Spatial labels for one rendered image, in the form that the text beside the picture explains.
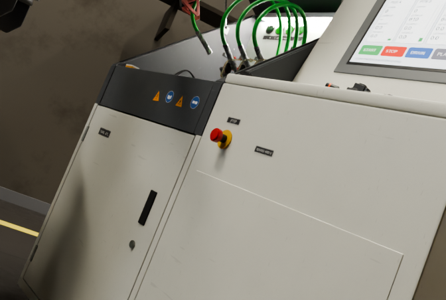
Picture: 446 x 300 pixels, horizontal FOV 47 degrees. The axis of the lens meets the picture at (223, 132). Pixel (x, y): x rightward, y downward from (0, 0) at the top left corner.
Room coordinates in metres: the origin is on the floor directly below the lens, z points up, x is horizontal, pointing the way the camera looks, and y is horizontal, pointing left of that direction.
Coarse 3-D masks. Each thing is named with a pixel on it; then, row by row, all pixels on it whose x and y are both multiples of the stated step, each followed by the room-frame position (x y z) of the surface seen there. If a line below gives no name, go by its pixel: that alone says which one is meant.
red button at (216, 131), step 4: (216, 128) 1.29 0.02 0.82; (212, 132) 1.29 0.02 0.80; (216, 132) 1.28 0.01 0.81; (220, 132) 1.27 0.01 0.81; (224, 132) 1.31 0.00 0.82; (228, 132) 1.30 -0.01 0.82; (212, 136) 1.28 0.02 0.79; (216, 136) 1.27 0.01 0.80; (220, 136) 1.27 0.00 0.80; (224, 136) 1.29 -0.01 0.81; (228, 136) 1.30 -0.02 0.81; (212, 140) 1.28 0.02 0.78; (216, 140) 1.28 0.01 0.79; (220, 140) 1.29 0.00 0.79; (224, 140) 1.29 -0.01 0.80; (228, 140) 1.29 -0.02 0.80; (220, 144) 1.31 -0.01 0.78; (224, 144) 1.30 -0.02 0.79; (228, 144) 1.29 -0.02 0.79; (220, 148) 1.31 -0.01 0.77
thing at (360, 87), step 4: (328, 84) 1.21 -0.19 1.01; (332, 84) 1.21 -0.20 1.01; (356, 84) 1.18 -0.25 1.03; (360, 84) 1.17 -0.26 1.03; (364, 84) 1.17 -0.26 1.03; (348, 88) 1.18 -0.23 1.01; (352, 88) 1.17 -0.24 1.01; (356, 88) 1.17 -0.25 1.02; (360, 88) 1.17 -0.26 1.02; (364, 88) 1.16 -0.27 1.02
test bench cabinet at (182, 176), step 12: (192, 144) 1.40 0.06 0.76; (72, 156) 1.92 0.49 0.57; (192, 156) 1.39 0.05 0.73; (180, 180) 1.39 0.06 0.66; (168, 204) 1.40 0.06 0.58; (48, 216) 1.91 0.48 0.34; (168, 216) 1.39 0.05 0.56; (36, 240) 1.92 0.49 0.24; (156, 240) 1.39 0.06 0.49; (144, 264) 1.40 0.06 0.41; (144, 276) 1.39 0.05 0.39; (24, 288) 1.87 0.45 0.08
